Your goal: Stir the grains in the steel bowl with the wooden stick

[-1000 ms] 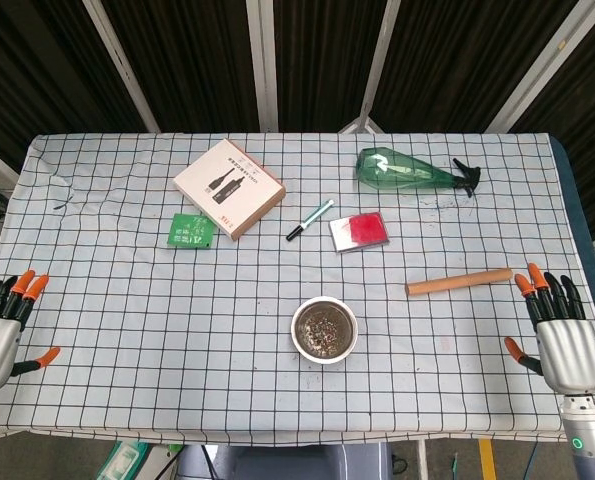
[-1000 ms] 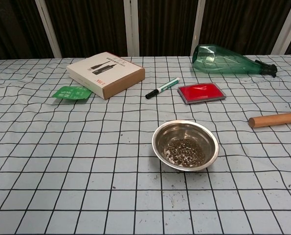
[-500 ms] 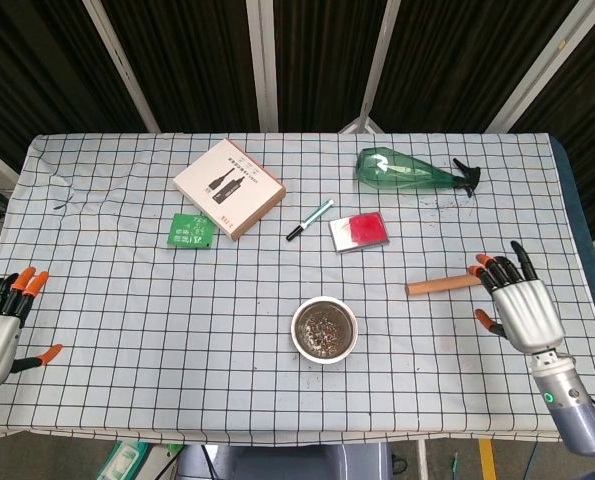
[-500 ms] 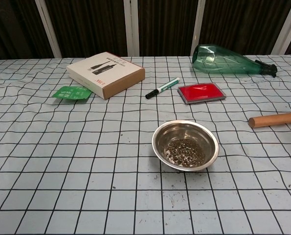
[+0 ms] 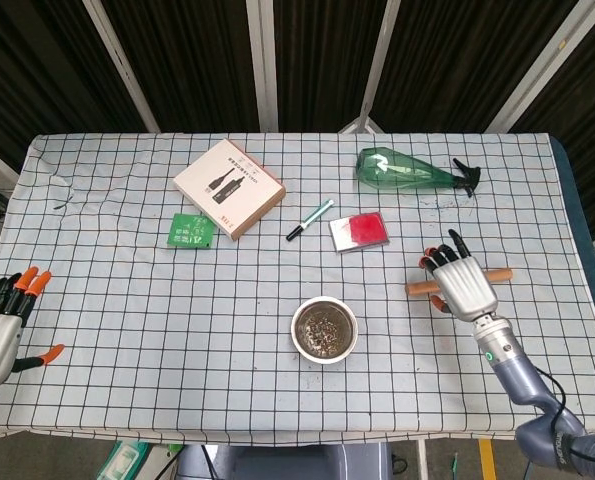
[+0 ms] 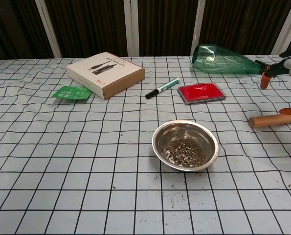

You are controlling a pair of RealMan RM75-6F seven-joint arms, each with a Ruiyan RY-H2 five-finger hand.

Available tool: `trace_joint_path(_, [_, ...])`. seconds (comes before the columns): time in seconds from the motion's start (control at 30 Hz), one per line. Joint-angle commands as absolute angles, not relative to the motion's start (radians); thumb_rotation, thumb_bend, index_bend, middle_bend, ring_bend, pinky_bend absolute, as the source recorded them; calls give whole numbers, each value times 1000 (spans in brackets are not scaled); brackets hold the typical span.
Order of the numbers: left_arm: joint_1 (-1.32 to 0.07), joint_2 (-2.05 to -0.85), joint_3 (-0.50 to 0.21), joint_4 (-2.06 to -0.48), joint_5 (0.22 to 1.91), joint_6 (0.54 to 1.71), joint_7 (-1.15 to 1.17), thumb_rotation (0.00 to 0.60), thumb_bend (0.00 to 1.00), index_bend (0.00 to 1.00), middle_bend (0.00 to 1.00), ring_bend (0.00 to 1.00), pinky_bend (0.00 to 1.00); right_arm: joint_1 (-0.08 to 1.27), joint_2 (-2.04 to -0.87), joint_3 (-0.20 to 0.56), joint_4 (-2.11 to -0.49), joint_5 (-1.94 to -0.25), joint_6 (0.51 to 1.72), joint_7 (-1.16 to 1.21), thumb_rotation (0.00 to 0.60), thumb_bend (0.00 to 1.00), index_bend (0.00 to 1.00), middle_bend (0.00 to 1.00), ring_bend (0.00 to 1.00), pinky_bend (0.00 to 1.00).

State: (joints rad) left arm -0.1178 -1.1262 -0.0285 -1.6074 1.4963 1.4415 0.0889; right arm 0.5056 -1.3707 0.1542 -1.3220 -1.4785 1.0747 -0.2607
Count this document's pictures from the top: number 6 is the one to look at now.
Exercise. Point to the green packet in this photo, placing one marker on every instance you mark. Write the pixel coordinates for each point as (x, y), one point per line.
(70, 93)

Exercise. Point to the green plastic spray bottle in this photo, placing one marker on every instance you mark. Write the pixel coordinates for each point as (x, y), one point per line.
(223, 63)

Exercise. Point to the wooden stick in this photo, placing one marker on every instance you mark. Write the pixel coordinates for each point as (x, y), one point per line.
(270, 121)

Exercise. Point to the white metal frame post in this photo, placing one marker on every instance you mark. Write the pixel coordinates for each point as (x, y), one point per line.
(47, 27)
(285, 27)
(131, 24)
(198, 24)

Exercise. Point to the dark pleated curtain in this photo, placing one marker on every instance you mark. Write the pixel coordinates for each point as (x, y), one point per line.
(91, 24)

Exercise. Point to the crushed nuts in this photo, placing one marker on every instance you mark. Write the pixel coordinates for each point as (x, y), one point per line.
(185, 153)

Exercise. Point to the red ink pad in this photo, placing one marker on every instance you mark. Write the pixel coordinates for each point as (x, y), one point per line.
(200, 92)

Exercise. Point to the checkered tablecloth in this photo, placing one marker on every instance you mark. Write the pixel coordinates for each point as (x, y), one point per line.
(62, 147)

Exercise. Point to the white cardboard box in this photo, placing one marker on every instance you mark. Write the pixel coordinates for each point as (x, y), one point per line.
(103, 73)

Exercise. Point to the stainless steel bowl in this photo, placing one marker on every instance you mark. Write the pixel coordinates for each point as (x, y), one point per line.
(164, 134)

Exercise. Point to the green white marker pen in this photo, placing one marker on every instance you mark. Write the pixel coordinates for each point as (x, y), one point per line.
(163, 87)

